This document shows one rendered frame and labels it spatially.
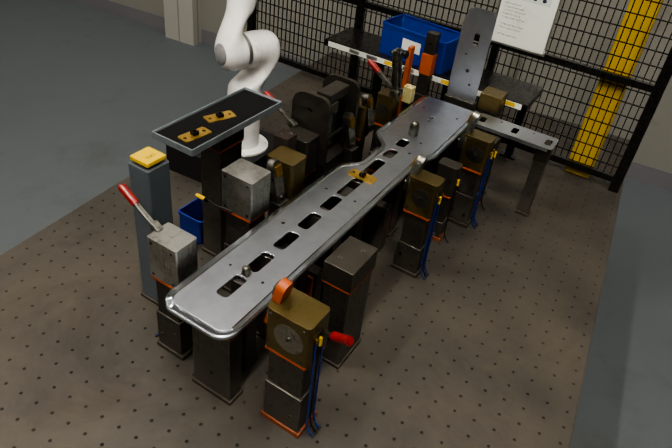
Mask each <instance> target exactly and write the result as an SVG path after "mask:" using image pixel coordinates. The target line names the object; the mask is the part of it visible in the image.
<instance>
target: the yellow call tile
mask: <svg viewBox="0 0 672 448"><path fill-rule="evenodd" d="M164 159H166V154H163V153H161V152H159V151H157V150H155V149H153V148H151V147H146V148H144V149H142V150H140V151H138V152H136V153H134V154H132V155H130V160H132V161H134V162H136V163H138V164H140V165H142V166H144V167H146V168H149V167H151V166H153V165H155V164H157V163H159V162H161V161H163V160H164Z"/></svg>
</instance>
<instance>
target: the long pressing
mask: <svg viewBox="0 0 672 448"><path fill-rule="evenodd" d="M423 107H425V108H423ZM472 113H474V111H472V110H469V109H466V108H463V107H460V106H457V105H454V104H452V103H449V102H446V101H443V100H440V99H437V98H434V97H431V96H429V95H425V96H422V97H421V98H419V99H418V100H417V101H415V102H414V103H413V104H411V105H410V106H409V107H407V108H406V109H405V110H403V111H402V112H401V113H399V114H398V115H397V116H395V117H394V118H393V119H391V120H390V121H389V122H387V123H386V124H385V125H383V126H382V127H381V128H379V129H378V130H377V131H376V132H375V139H376V141H377V142H378V144H379V146H380V147H379V148H378V149H377V150H376V151H374V152H373V153H372V154H371V155H369V156H368V157H367V158H366V159H364V160H363V161H361V162H354V163H339V164H337V165H335V166H334V167H332V168H331V169H330V170H328V171H327V172H326V173H324V174H323V175H322V176H320V177H319V178H318V179H316V180H315V181H314V182H312V183H311V184H310V185H308V186H307V187H306V188H304V189H303V190H302V191H301V192H299V193H298V194H297V195H295V196H294V197H293V198H291V199H290V200H289V201H287V202H286V203H285V204H283V205H282V206H281V207H279V208H278V209H277V210H275V211H274V212H273V213H271V214H270V215H269V216H268V217H266V218H265V219H264V220H262V221H261V222H260V223H258V224H257V225H256V226H254V227H253V228H252V229H250V230H249V231H248V232H246V233H245V234H244V235H242V236H241V237H240V238H238V239H237V240H236V241H235V242H233V243H232V244H231V245H229V246H228V247H227V248H225V249H224V250H223V251H221V252H220V253H219V254H217V255H216V256H215V257H213V258H212V259H211V260H209V261H208V262H207V263H205V264H204V265H203V266H201V267H200V268H199V269H198V270H196V271H195V272H194V273H192V274H191V275H190V276H188V277H187V278H186V279H184V280H183V281H182V282H180V283H179V284H178V285H176V286H175V287H174V288H172V289H171V290H170V291H169V292H168V293H167V294H166V297H165V306H166V309H167V310H168V311H169V312H170V313H172V314H173V315H175V316H177V317H178V318H180V319H181V320H183V321H185V322H186V323H188V324H189V325H191V326H193V327H194V328H196V329H197V330H199V331H201V332H202V333H204V334H206V335H207V336H209V337H210V338H212V339H216V340H228V339H231V338H233V337H235V336H237V335H238V334H239V333H240V332H241V331H242V330H243V329H244V328H245V327H246V326H248V325H249V324H250V323H251V322H252V321H253V320H254V319H255V318H256V317H257V316H258V315H259V314H260V313H261V312H262V311H264V310H265V309H266V308H267V307H268V304H269V302H270V301H271V299H272V296H273V295H272V291H273V288H274V285H275V284H276V283H277V282H278V281H279V280H280V279H283V278H284V277H286V278H287V279H288V280H290V281H291V282H294V281H296V280H297V279H298V278H299V277H300V276H301V275H302V274H303V273H304V272H305V271H306V270H307V269H308V268H309V267H310V266H312V265H313V264H314V263H315V262H316V261H317V260H318V259H319V258H320V257H321V256H322V255H323V254H324V253H325V252H326V251H328V250H329V249H330V248H331V247H332V246H333V245H334V244H335V243H336V242H337V241H338V240H339V239H340V238H341V237H342V236H344V235H345V234H346V233H347V232H348V231H349V230H350V229H351V228H352V227H353V226H354V225H355V224H356V223H357V222H358V221H360V220H361V219H362V218H363V217H364V216H365V215H366V214H367V213H368V212H369V211H370V210H371V209H372V208H373V207H374V206H376V205H377V204H378V203H379V202H380V201H381V200H382V199H383V198H384V197H385V196H386V195H387V194H388V193H389V192H390V191H392V190H393V189H394V188H395V187H396V186H397V185H398V184H399V183H400V182H401V181H402V180H403V179H404V178H405V177H406V176H408V175H409V173H410V171H411V169H412V167H411V165H412V163H413V161H414V159H415V158H416V157H417V156H419V155H420V154H422V155H424V156H425V157H427V158H428V159H427V161H426V162H428V161H432V160H434V159H436V158H437V157H438V156H439V155H440V154H441V153H442V152H443V151H444V150H445V149H446V148H447V147H448V146H450V145H451V144H452V143H453V142H454V141H455V140H456V139H457V138H458V137H459V136H460V135H461V134H462V133H463V132H464V130H465V128H466V126H467V124H468V123H467V120H468V118H469V116H470V115H471V114H472ZM429 116H430V122H428V117H429ZM432 116H433V117H434V119H431V117H432ZM456 118H457V119H458V120H457V119H456ZM413 121H417V122H418V123H419V132H418V136H416V137H412V136H410V135H409V134H408V132H409V127H410V124H411V123H412V122H413ZM401 140H404V141H407V142H409V143H408V144H407V145H406V146H405V147H400V146H397V145H396V144H397V143H398V142H399V141H401ZM420 143H422V144H420ZM389 150H393V151H395V152H397V154H396V155H394V156H393V157H392V158H387V157H385V156H383V155H384V154H385V153H386V152H387V151H389ZM408 153H411V154H408ZM375 161H381V162H384V163H385V164H384V165H383V166H381V167H380V168H379V169H378V170H377V171H376V172H374V173H373V174H372V175H371V176H374V177H376V178H377V180H376V181H375V182H374V183H373V184H369V183H366V182H364V181H362V180H360V181H362V183H361V184H360V185H359V186H358V187H357V188H356V189H354V190H353V191H352V192H351V193H350V194H349V195H347V196H341V195H339V194H337V193H338V192H339V191H340V190H341V189H342V188H344V187H345V186H346V185H347V184H349V183H350V182H351V181H352V180H353V179H357V178H355V177H352V176H350V175H348V172H349V171H350V170H352V169H353V168H354V169H357V170H359V171H364V170H365V169H367V168H368V167H369V166H370V165H372V164H373V163H374V162H375ZM357 180H359V179H357ZM325 188H327V189H325ZM332 197H336V198H338V199H340V200H341V201H340V202H339V203H338V204H337V205H336V206H334V207H333V208H332V209H331V210H329V211H326V210H324V209H322V208H320V207H321V206H322V205H323V204H324V203H325V202H327V201H328V200H329V199H330V198H332ZM354 201H356V202H354ZM311 214H315V215H318V216H320V217H321V218H320V219H319V220H318V221H317V222H316V223H314V224H313V225H312V226H311V227H310V228H309V229H303V228H301V227H299V226H298V225H299V224H300V223H301V222H302V221H304V220H305V219H306V218H307V217H308V216H310V215H311ZM282 222H284V223H285V224H282ZM288 233H293V234H295V235H297V236H298V238H297V239H296V240H294V241H293V242H292V243H291V244H290V245H289V246H287V247H286V248H285V249H278V248H277V247H275V246H274V245H275V244H276V243H277V242H278V241H279V240H281V239H282V238H283V237H284V236H285V235H287V234H288ZM265 253H266V254H269V255H271V256H272V257H273V259H272V260H271V261H270V262H269V263H267V264H266V265H265V266H264V267H263V268H262V269H260V270H259V271H258V272H253V271H251V272H252V274H251V275H250V276H249V277H247V278H246V277H244V276H242V275H240V274H241V273H242V267H243V266H244V265H250V264H252V263H253V262H254V261H255V260H256V259H258V258H259V257H260V256H261V255H262V254H265ZM229 264H231V266H229ZM237 276H238V277H241V278H243V279H245V280H246V282H245V283H244V284H243V285H242V286H240V287H239V288H238V289H237V290H236V291H235V292H233V293H232V294H231V295H230V296H229V297H223V296H221V295H219V294H218V293H217V292H218V291H219V290H220V289H221V288H222V287H224V286H225V285H226V284H227V283H228V282H230V281H231V280H232V279H233V278H235V277H237ZM261 282H264V284H262V283H261Z"/></svg>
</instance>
